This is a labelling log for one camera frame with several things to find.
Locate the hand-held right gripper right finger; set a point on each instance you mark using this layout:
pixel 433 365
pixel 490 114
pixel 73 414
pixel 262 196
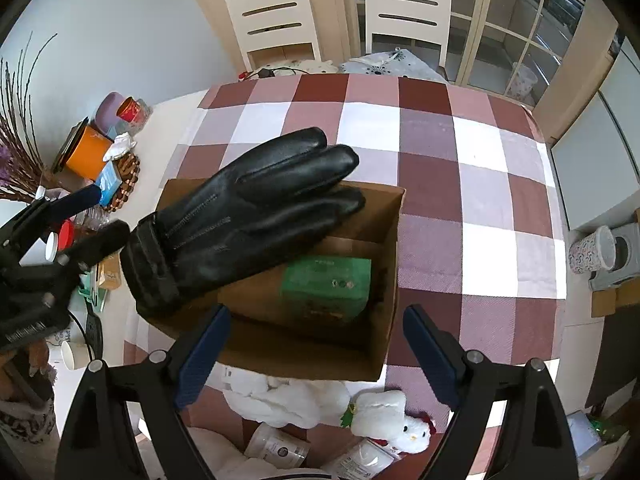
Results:
pixel 432 355

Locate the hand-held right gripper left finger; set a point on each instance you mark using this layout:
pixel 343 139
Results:
pixel 200 355

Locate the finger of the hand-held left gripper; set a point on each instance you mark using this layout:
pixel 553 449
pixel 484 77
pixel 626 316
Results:
pixel 102 242
pixel 77 201

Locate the white fluffy towel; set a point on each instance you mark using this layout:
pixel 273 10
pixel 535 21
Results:
pixel 285 400

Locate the brown cardboard box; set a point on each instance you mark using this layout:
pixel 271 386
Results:
pixel 305 352

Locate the clear plastic packet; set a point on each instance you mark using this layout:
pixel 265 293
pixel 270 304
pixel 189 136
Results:
pixel 362 461

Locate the orange container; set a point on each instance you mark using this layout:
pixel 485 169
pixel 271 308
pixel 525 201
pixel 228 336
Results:
pixel 90 154

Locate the black container lid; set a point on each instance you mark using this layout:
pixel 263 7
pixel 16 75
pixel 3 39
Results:
pixel 70 144

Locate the small orange carton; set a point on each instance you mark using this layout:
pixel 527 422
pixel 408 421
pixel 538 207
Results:
pixel 108 275

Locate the blue tissue packet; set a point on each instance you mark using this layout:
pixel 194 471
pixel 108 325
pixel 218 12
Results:
pixel 107 183

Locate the red capped bottle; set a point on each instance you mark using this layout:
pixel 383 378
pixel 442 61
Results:
pixel 65 235

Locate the wooden bead trivet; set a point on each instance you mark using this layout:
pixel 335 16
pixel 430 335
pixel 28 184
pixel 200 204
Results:
pixel 129 175

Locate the white paper cup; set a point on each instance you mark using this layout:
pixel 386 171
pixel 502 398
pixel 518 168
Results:
pixel 77 355

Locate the black power strip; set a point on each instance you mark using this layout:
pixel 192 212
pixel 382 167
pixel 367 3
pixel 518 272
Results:
pixel 93 332

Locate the crumpled white tissue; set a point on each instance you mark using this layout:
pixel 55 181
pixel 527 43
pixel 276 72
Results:
pixel 120 147

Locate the white chicken plush toy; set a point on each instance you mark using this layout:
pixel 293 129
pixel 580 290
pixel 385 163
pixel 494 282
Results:
pixel 385 415

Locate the dried branches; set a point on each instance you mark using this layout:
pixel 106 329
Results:
pixel 20 140

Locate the purple cup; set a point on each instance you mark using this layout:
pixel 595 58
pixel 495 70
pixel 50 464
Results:
pixel 109 110

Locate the white chair cushion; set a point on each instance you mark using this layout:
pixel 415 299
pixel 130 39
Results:
pixel 215 452

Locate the red paper cup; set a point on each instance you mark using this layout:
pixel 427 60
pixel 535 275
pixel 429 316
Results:
pixel 131 109

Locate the patterned basket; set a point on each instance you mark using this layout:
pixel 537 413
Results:
pixel 25 422

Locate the green carton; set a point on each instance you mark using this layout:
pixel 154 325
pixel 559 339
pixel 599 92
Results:
pixel 325 285

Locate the red checked tablecloth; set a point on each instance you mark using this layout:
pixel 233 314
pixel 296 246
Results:
pixel 435 185

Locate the floral patterned cup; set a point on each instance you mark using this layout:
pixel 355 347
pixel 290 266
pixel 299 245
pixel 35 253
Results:
pixel 592 255

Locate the grey stand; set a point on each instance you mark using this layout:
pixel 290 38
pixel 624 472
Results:
pixel 622 260

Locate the white refrigerator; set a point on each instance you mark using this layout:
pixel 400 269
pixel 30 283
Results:
pixel 600 160

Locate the white patterned seat cushion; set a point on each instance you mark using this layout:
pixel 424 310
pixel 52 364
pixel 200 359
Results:
pixel 310 66

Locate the cream slatted chair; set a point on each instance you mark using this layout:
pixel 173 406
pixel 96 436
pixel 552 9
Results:
pixel 407 5
pixel 272 10

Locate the white waste bin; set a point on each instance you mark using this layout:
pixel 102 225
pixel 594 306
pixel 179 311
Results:
pixel 524 81

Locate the grey floral seat cushion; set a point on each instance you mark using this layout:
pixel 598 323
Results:
pixel 390 64

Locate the glass partition door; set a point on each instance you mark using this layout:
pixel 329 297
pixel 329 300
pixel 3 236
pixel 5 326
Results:
pixel 520 15

